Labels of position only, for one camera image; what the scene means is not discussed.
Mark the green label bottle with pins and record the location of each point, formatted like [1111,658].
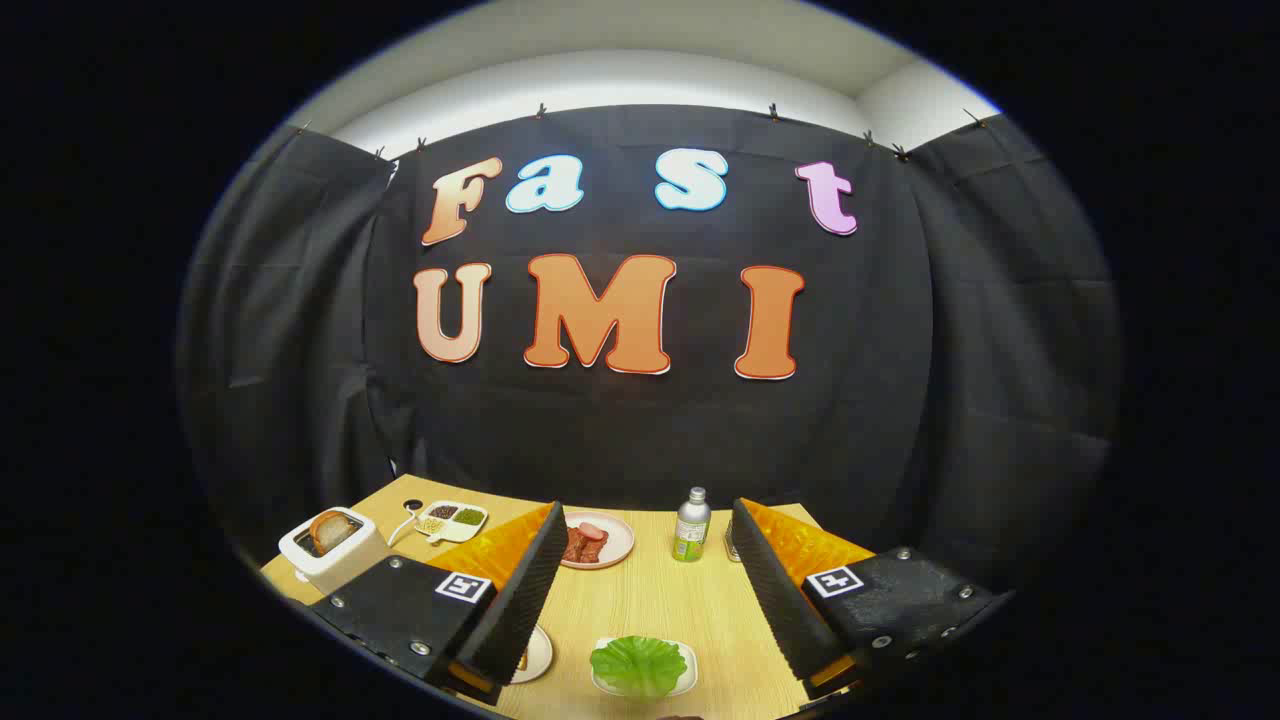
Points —
[690,530]

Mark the brown meat slice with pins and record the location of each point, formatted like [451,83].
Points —
[585,548]

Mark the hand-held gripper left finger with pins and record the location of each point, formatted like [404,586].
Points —
[520,600]

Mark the white divided dish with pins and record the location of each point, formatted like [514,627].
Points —
[452,531]

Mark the square white plate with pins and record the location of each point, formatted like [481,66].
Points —
[692,668]

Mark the pile of yellow soybeans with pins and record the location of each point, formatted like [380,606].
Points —
[430,525]

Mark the round white plate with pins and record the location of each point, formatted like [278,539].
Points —
[538,655]

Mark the toasted bread slice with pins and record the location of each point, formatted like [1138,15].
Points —
[330,532]

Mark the pink plate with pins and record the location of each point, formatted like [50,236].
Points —
[618,535]

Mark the red sausage slice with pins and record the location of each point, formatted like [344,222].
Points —
[592,529]

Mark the pile of green beans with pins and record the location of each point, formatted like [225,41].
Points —
[468,516]

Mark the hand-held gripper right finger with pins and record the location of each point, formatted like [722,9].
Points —
[780,600]

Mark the white toaster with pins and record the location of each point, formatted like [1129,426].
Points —
[345,565]

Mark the pile of dark beans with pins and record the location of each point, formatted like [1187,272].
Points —
[443,511]

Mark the green lettuce leaf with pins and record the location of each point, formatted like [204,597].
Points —
[640,665]

